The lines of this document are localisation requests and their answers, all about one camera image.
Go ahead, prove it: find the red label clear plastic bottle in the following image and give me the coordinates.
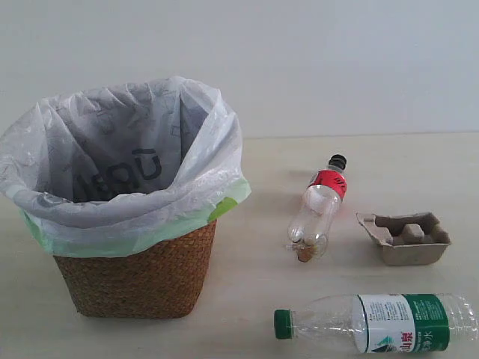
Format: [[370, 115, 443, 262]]
[[287, 154, 347, 263]]

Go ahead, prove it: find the grey cardboard pulp tray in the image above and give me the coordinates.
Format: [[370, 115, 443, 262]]
[[356, 212, 451, 266]]

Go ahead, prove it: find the green label clear water bottle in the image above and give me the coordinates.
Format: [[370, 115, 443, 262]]
[[273, 293, 478, 355]]

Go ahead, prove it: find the woven wicker waste basket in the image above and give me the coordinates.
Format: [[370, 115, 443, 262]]
[[55, 221, 216, 319]]

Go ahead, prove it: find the white green plastic bin liner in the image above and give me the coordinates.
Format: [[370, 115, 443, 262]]
[[1, 76, 251, 258]]

